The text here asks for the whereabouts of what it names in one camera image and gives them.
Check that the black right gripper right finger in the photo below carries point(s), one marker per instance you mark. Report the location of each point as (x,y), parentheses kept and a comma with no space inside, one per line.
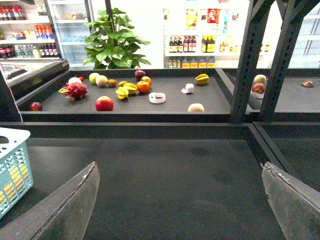
(295,205)

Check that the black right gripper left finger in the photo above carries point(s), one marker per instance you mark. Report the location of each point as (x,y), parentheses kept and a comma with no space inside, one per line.
(62,215)

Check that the light blue shopping basket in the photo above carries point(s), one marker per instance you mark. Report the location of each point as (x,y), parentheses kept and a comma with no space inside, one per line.
(14,151)

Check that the yellow orange mango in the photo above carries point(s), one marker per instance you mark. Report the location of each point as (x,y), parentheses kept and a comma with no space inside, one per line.
(14,182)

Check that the small yellow-red mango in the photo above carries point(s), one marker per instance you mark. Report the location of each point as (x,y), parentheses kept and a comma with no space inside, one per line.
(146,79)

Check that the dark red plum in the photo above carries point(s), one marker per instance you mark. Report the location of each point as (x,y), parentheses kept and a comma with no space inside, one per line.
(36,106)

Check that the red apple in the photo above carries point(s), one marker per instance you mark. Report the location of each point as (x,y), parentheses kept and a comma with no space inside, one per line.
(104,103)

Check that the brown fruit far right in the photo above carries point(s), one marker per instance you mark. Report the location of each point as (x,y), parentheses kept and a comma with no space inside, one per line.
(308,84)

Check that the red apple right tray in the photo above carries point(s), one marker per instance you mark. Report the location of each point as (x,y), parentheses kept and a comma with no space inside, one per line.
(258,88)

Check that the pink dragon fruit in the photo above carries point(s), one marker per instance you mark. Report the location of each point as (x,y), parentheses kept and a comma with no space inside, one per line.
(74,91)

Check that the black display tray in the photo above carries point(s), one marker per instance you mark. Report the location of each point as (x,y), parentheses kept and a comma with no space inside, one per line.
(216,96)

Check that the peach in right tray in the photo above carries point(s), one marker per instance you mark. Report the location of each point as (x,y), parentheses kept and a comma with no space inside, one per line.
(260,78)

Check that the yellow star fruit pair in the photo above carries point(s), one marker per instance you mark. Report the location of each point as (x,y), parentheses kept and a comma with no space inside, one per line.
(127,89)

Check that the white pink-tipped fruit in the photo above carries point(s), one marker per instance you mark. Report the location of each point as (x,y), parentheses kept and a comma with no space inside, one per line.
(74,80)

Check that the pale round melon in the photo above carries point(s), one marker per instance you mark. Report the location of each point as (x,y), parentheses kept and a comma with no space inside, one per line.
(101,81)

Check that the brown kiwi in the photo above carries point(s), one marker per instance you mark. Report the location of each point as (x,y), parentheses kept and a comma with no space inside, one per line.
(112,83)
(122,83)

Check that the green apple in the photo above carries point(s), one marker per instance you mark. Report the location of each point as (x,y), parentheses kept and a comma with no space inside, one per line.
(92,77)

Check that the pale peach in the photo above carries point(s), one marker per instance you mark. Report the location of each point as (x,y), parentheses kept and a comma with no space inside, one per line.
(196,107)

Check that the orange persimmon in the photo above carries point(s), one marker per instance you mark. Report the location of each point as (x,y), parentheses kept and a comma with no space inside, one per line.
(143,86)

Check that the single yellow star fruit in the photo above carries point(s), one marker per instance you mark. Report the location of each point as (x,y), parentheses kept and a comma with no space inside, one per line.
(202,79)

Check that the purple passion fruit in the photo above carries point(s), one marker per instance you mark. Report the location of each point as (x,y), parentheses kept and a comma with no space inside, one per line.
(139,74)

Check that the silver tape roll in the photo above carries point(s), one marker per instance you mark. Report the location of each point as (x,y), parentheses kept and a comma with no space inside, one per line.
(188,89)

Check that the green potted plant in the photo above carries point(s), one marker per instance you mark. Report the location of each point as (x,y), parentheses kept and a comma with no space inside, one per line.
(112,43)

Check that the drinks shelf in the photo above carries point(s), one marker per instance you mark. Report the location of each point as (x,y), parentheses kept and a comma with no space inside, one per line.
(26,31)

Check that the white grocery shelf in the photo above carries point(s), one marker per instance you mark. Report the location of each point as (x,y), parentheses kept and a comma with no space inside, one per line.
(203,38)

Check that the dark metal shelf post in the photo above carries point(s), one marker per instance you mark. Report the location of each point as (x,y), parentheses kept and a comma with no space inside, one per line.
(255,26)

